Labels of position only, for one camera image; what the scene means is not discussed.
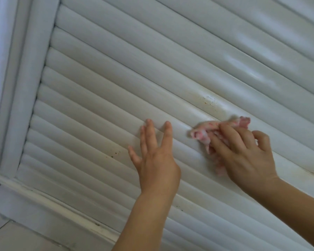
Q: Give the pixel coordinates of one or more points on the person's right hand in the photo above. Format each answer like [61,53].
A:
[247,164]

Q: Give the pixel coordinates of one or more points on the person's left hand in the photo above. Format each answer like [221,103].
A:
[157,169]

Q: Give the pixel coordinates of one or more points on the person's left little finger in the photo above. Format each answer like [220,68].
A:
[134,156]

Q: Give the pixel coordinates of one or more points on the person's right thumb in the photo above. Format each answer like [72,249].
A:
[216,145]

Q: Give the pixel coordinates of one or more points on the person's left middle finger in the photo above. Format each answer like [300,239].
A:
[151,134]

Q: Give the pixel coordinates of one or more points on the pink and white cleaning cloth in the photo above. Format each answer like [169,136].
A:
[202,133]

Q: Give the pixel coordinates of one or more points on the person's left forearm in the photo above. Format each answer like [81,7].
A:
[144,222]

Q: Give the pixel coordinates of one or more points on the person's right forearm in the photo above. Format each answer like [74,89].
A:
[295,209]

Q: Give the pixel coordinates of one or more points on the row of white shutter slats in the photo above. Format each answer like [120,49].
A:
[151,62]

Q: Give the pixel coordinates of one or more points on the white shutter frame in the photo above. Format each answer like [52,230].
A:
[23,83]

